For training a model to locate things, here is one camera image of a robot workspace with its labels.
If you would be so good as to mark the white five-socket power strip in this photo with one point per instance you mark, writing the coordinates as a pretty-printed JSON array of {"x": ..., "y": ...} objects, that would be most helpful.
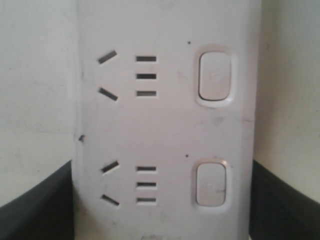
[{"x": 166, "y": 119}]

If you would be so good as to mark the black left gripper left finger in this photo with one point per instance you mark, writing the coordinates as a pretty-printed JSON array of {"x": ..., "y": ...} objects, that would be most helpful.
[{"x": 45, "y": 212}]

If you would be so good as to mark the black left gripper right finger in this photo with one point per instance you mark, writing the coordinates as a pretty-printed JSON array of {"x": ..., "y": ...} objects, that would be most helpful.
[{"x": 280, "y": 212}]

